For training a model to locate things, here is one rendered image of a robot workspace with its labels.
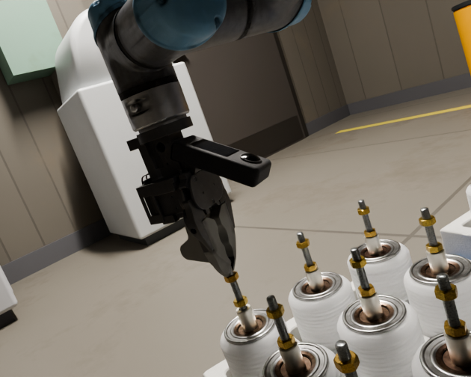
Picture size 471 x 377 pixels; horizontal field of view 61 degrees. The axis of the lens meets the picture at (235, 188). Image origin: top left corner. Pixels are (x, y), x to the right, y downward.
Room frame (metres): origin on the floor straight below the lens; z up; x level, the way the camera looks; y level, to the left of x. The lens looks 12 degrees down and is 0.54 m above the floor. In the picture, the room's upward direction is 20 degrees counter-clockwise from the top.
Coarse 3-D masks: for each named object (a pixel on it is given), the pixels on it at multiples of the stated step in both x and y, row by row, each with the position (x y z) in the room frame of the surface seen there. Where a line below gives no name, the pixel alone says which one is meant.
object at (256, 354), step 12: (276, 336) 0.47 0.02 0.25; (228, 348) 0.47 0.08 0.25; (240, 348) 0.46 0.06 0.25; (252, 348) 0.46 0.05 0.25; (264, 348) 0.45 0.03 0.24; (276, 348) 0.46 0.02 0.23; (228, 360) 0.48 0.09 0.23; (240, 360) 0.46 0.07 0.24; (252, 360) 0.45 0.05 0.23; (264, 360) 0.45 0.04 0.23; (240, 372) 0.46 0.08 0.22; (252, 372) 0.46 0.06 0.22
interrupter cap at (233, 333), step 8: (256, 312) 0.53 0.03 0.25; (264, 312) 0.52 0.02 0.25; (232, 320) 0.53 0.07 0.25; (256, 320) 0.51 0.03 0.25; (264, 320) 0.50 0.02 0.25; (272, 320) 0.49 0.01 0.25; (232, 328) 0.51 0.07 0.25; (240, 328) 0.50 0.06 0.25; (256, 328) 0.49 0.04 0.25; (264, 328) 0.48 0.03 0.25; (272, 328) 0.48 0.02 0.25; (224, 336) 0.49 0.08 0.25; (232, 336) 0.49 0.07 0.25; (240, 336) 0.48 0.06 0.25; (248, 336) 0.47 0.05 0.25; (256, 336) 0.47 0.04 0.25; (264, 336) 0.47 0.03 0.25; (240, 344) 0.47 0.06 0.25
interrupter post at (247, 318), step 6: (240, 312) 0.49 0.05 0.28; (246, 312) 0.49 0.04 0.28; (252, 312) 0.50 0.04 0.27; (240, 318) 0.49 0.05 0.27; (246, 318) 0.49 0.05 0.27; (252, 318) 0.49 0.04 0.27; (246, 324) 0.49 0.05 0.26; (252, 324) 0.49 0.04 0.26; (246, 330) 0.49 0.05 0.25; (252, 330) 0.49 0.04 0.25
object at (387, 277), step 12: (408, 252) 0.56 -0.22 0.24; (348, 264) 0.59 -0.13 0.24; (372, 264) 0.55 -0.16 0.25; (384, 264) 0.54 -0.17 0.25; (396, 264) 0.54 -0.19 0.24; (408, 264) 0.55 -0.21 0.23; (372, 276) 0.54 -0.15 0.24; (384, 276) 0.54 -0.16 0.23; (396, 276) 0.54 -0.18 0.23; (384, 288) 0.54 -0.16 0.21; (396, 288) 0.54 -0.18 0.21; (408, 300) 0.54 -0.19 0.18
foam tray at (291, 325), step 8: (352, 288) 0.63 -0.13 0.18; (288, 328) 0.58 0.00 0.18; (296, 328) 0.58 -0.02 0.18; (296, 336) 0.57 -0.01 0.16; (424, 336) 0.45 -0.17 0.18; (224, 360) 0.56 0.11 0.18; (216, 368) 0.54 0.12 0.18; (224, 368) 0.54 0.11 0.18; (208, 376) 0.53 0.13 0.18; (216, 376) 0.52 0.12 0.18; (224, 376) 0.52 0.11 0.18; (232, 376) 0.53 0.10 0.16
